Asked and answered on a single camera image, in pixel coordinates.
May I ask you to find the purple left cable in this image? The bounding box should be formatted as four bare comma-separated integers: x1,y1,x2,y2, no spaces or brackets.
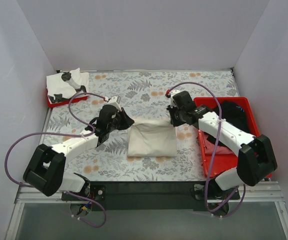
4,92,108,228

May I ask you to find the aluminium frame rail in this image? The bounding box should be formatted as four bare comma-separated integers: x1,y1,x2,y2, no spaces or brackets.
6,181,288,240

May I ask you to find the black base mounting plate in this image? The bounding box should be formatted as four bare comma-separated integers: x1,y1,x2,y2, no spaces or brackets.
61,180,242,212

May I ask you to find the small red tray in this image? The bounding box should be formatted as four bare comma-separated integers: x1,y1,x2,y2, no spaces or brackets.
46,85,87,108

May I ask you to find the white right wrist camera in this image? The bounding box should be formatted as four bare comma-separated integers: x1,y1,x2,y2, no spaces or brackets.
165,89,181,105

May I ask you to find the black garment in bin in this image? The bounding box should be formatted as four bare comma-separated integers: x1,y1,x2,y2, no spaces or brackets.
203,100,251,155

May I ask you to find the pink garment in bin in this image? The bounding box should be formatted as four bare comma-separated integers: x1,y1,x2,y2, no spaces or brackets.
202,132,234,155

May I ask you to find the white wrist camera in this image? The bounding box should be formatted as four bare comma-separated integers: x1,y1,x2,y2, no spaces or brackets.
104,95,122,111
165,89,181,105

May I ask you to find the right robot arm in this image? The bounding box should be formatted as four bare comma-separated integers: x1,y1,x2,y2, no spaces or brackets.
166,90,278,199

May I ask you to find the folded white printed t-shirt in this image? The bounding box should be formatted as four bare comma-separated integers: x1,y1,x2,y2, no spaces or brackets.
46,68,89,92

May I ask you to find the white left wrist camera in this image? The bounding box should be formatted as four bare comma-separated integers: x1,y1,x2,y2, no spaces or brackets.
104,95,122,111

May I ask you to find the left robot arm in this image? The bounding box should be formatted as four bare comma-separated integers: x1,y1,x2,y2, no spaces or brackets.
23,104,135,200

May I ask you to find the large red bin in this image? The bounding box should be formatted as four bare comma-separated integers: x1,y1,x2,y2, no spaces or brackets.
197,97,260,178

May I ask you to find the cream white t-shirt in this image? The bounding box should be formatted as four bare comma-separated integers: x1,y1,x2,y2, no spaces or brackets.
127,118,177,157

